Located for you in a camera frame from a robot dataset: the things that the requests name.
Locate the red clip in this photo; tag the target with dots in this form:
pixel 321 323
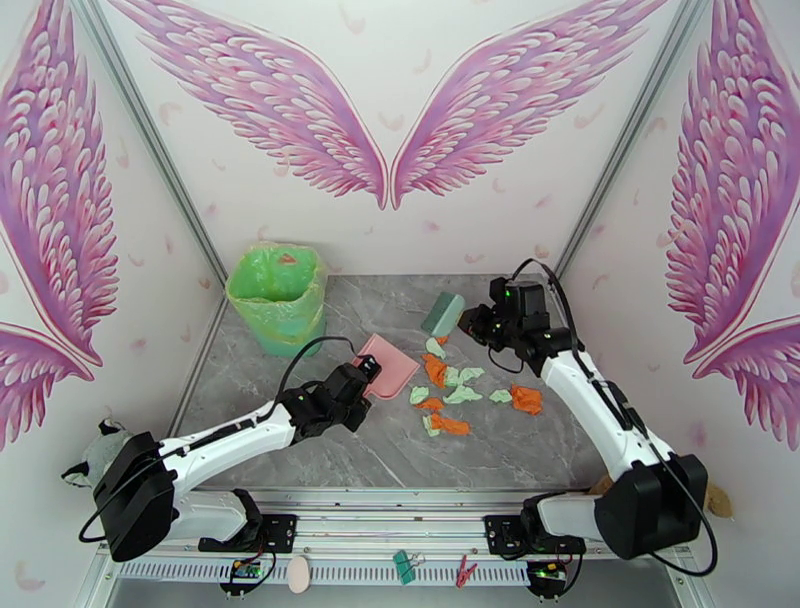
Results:
pixel 464 570

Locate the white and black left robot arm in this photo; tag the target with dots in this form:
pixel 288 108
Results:
pixel 237 431

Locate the beige egg-shaped object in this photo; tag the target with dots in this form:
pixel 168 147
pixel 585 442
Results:
pixel 298 574

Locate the green binder clip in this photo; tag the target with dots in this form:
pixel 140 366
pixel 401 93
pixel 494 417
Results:
pixel 405 566

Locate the pink plastic dustpan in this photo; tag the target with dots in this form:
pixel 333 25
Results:
pixel 390 372

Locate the aluminium mounting rail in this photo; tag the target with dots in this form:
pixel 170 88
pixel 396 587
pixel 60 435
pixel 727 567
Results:
pixel 387 522

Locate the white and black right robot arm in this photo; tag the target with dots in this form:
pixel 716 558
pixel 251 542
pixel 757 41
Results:
pixel 587 406

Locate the green paper scrap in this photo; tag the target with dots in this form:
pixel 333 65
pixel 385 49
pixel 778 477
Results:
pixel 429 426
pixel 500 395
pixel 451 377
pixel 470 374
pixel 462 395
pixel 435 348
pixel 417 395

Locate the green hand brush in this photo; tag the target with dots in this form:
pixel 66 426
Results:
pixel 442 314

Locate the brown plush toy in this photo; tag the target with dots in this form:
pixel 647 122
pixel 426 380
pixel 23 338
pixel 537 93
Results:
pixel 720 500

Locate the green bin with plastic bag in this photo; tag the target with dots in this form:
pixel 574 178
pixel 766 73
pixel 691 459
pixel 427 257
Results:
pixel 275 300

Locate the small circuit board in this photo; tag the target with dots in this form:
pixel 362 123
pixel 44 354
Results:
pixel 245 570
pixel 547 570

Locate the grey and white plush toy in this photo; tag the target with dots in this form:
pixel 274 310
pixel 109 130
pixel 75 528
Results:
pixel 94 450

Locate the aluminium frame post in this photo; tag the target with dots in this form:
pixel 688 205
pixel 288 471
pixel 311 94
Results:
pixel 150 137
pixel 625 144

